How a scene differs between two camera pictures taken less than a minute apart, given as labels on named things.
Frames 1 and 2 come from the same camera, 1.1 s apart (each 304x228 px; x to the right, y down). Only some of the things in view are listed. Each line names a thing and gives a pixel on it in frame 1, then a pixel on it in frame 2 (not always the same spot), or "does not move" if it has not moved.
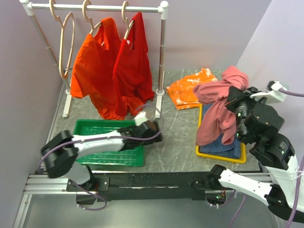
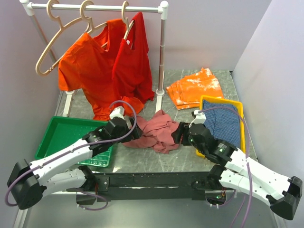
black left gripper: x=157 y=138 → x=137 y=133
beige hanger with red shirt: x=126 y=20 does not move
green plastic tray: x=132 y=156 → x=56 y=131
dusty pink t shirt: x=217 y=120 → x=156 y=133
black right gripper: x=234 y=93 → x=183 y=128
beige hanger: x=61 y=24 → x=38 y=71
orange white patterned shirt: x=182 y=90 does not move
